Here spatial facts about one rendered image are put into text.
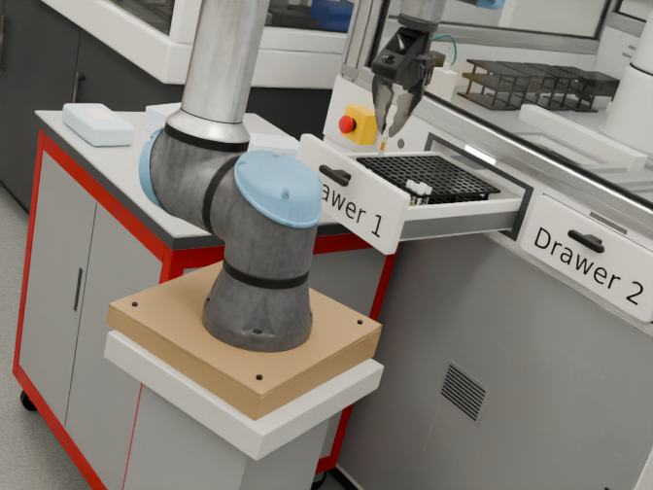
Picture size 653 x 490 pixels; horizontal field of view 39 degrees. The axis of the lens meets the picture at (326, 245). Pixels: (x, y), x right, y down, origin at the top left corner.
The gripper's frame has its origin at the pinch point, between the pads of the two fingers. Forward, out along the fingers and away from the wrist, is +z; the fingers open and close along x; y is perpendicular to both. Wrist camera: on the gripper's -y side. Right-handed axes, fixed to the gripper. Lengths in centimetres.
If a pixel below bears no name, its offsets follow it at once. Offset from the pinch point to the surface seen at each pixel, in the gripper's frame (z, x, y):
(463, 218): 11.3, -17.6, 1.7
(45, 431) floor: 98, 64, -3
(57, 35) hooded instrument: 28, 136, 76
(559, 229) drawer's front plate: 9.6, -33.6, 8.9
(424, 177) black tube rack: 8.4, -7.2, 7.1
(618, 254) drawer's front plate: 8.1, -44.8, 3.2
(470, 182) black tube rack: 8.3, -14.5, 13.8
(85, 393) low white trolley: 70, 44, -17
